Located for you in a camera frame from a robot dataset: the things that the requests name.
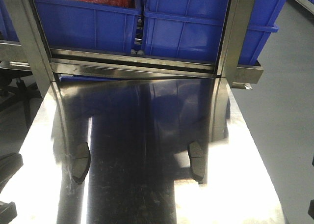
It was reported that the blue plastic bin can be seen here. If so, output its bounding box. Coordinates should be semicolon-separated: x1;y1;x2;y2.
142;0;286;65
34;0;141;53

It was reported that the far left blue bin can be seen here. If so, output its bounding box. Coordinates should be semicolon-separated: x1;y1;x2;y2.
0;0;19;42

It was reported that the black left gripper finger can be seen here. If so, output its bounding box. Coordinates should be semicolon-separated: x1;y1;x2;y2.
0;201;17;224
0;153;23;192

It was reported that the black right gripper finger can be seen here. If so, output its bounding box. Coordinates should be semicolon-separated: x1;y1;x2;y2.
308;199;314;219

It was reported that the right blue plastic bin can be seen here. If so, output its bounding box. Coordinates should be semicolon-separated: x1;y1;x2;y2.
142;0;286;65

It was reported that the brake pad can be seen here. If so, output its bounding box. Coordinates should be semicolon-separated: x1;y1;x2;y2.
71;142;91;184
187;141;206;183

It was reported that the stainless steel shelf frame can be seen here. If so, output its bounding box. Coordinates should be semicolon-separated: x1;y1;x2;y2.
0;0;263;92

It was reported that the left blue plastic bin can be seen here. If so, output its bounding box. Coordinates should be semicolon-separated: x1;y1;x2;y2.
34;0;141;53

